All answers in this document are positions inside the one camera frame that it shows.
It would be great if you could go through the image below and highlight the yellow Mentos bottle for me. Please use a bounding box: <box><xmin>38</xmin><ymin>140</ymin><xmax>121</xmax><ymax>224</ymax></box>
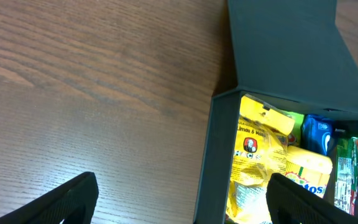
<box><xmin>285</xmin><ymin>146</ymin><xmax>333</xmax><ymax>198</ymax></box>

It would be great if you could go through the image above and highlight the blue Oreo cookie pack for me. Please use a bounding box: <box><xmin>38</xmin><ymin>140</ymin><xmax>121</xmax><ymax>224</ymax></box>
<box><xmin>301</xmin><ymin>114</ymin><xmax>334</xmax><ymax>156</ymax></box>

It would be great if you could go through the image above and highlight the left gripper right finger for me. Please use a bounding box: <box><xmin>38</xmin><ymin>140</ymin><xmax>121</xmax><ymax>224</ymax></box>
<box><xmin>266</xmin><ymin>173</ymin><xmax>358</xmax><ymax>224</ymax></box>

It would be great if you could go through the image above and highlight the dark green box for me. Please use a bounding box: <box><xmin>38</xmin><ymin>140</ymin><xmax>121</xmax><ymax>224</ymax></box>
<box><xmin>193</xmin><ymin>0</ymin><xmax>358</xmax><ymax>223</ymax></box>

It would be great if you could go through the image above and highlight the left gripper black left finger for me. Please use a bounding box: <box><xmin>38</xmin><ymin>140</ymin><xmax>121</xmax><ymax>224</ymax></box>
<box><xmin>0</xmin><ymin>172</ymin><xmax>99</xmax><ymax>224</ymax></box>

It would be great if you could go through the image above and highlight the red green KitKat bar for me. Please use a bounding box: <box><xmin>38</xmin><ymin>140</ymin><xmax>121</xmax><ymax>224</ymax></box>
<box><xmin>334</xmin><ymin>136</ymin><xmax>358</xmax><ymax>215</ymax></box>

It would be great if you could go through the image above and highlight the yellow Hacks candy bag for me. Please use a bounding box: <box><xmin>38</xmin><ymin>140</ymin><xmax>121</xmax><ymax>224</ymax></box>
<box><xmin>226</xmin><ymin>94</ymin><xmax>295</xmax><ymax>223</ymax></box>

